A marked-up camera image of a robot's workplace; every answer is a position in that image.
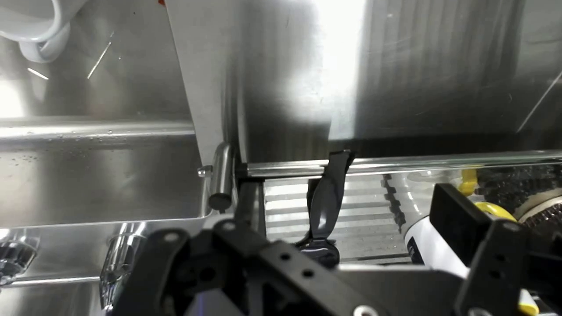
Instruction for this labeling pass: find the plain white mug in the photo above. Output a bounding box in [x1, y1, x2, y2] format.
[0, 0, 75, 65]

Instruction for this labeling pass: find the stainless steel sink basin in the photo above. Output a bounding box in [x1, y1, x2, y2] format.
[0, 0, 207, 316]

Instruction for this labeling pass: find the stainless steel two-tier dish rack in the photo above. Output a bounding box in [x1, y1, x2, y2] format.
[198, 143, 562, 283]

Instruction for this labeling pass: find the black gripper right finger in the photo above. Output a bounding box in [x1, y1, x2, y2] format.
[428, 183, 562, 316]

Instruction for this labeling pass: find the small chrome tap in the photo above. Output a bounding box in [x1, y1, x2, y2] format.
[98, 222, 147, 313]

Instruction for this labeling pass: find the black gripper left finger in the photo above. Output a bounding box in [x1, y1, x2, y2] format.
[107, 220, 388, 316]

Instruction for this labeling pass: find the tall chrome gooseneck faucet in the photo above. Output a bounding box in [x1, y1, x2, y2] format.
[0, 227, 42, 288]

